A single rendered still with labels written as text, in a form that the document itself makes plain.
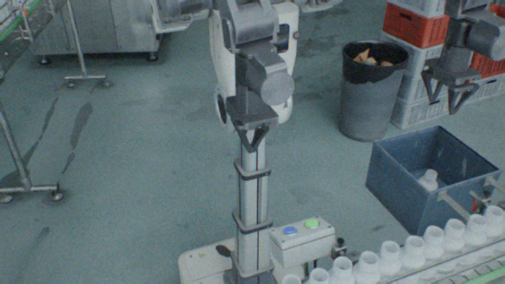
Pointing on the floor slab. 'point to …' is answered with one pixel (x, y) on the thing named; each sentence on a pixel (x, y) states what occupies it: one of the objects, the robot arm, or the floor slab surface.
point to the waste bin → (369, 88)
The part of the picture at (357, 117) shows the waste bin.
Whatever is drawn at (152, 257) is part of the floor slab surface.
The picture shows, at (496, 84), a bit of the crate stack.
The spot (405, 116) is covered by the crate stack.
